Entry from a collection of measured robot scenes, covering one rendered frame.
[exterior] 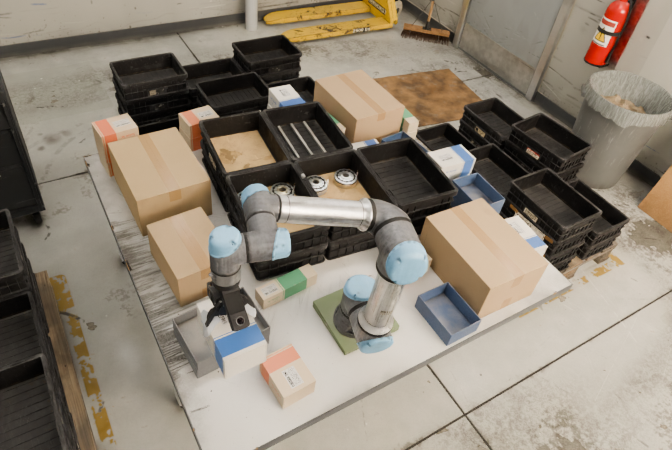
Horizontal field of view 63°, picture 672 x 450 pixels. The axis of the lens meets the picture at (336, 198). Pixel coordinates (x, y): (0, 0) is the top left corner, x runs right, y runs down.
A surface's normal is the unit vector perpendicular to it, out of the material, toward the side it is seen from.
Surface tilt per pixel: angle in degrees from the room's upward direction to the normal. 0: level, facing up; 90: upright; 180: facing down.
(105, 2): 90
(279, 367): 0
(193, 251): 0
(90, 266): 0
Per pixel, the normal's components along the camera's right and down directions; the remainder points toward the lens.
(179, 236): 0.11, -0.73
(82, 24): 0.51, 0.62
